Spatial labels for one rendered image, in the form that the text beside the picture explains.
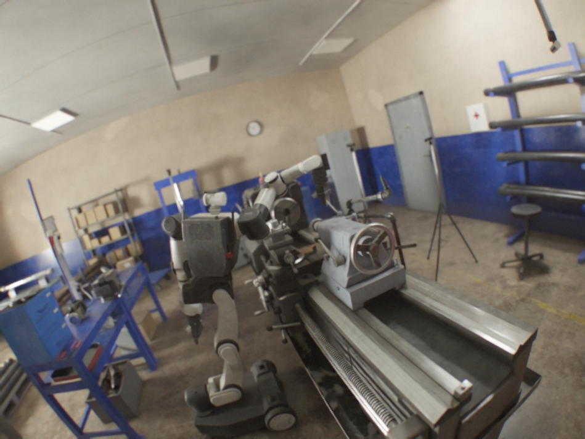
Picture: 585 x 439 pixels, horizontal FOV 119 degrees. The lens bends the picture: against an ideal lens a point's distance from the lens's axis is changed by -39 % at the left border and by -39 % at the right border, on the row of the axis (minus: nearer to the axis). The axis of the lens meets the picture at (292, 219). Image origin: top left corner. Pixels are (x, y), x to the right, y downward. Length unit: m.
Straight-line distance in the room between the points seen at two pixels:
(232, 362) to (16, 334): 1.44
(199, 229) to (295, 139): 5.08
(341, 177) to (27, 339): 5.69
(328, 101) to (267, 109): 1.45
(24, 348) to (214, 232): 1.54
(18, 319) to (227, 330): 1.36
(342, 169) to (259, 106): 2.21
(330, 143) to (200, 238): 4.86
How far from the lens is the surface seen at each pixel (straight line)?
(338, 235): 1.33
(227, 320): 1.60
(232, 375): 1.84
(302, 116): 6.37
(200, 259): 1.39
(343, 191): 6.02
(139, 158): 6.10
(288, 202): 2.49
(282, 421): 1.89
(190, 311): 1.75
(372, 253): 1.21
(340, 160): 6.00
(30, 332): 2.04
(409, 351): 1.04
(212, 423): 1.96
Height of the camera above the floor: 1.55
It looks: 12 degrees down
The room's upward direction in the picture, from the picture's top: 15 degrees counter-clockwise
